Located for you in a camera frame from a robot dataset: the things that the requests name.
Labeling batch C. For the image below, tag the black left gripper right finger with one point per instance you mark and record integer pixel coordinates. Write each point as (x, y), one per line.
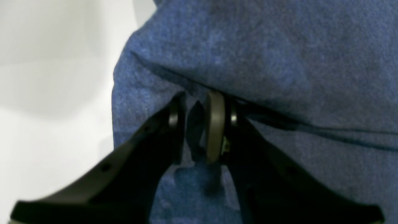
(271, 187)

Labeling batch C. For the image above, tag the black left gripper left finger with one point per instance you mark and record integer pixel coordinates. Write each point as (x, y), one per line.
(121, 188)

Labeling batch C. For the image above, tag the blue t-shirt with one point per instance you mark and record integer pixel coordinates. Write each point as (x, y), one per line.
(329, 64)

